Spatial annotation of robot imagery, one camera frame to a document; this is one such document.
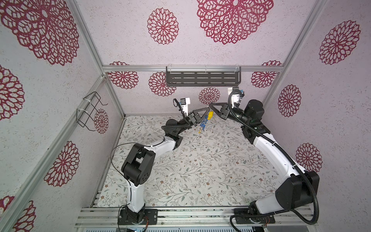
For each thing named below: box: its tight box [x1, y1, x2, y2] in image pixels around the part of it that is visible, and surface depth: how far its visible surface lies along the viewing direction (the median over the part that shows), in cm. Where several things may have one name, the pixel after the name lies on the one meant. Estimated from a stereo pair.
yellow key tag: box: [207, 110, 215, 120], surface depth 73 cm
